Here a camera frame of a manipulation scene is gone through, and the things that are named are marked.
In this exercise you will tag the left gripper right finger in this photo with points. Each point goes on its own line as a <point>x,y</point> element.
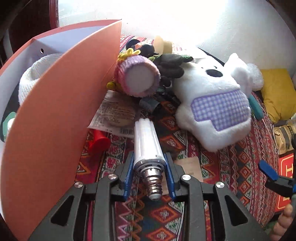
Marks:
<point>210,206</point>

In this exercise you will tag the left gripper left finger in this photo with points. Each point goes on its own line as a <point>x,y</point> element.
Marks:
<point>87,211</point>

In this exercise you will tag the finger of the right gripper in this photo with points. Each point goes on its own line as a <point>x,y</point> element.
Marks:
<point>267,170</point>

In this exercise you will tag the white energy saving bulb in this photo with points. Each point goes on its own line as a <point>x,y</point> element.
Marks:
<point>149,161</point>

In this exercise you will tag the white plush rabbit toy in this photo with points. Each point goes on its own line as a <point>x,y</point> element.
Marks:
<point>214,104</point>

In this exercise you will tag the pink crochet flower pot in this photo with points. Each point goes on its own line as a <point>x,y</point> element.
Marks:
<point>134,75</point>

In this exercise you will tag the beige masking tape roll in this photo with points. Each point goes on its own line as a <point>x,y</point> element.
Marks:
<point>162,46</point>

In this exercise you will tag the white knitted beanie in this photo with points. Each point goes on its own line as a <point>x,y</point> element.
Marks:
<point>31,76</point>

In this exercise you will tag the green tape measure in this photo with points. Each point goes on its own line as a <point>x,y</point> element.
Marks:
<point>7,124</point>

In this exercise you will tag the blue figurine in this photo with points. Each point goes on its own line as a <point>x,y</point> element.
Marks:
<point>146,50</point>

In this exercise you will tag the person's hand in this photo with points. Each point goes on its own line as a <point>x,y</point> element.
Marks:
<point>282,224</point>

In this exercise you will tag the beige adhesive bandage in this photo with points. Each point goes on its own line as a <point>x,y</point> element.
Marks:
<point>191,166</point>

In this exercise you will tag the brown kraft snack bag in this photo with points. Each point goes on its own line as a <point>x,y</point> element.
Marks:
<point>283,137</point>

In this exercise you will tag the teal glasses case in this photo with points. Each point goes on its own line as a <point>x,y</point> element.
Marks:
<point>256,107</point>

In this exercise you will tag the yellow cushion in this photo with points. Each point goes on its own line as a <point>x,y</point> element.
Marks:
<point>278,94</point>

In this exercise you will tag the packaged bun wrapper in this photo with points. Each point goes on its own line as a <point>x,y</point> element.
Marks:
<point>116,115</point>

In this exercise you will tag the black knitted glove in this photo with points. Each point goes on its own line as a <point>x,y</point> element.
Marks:
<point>169,66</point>

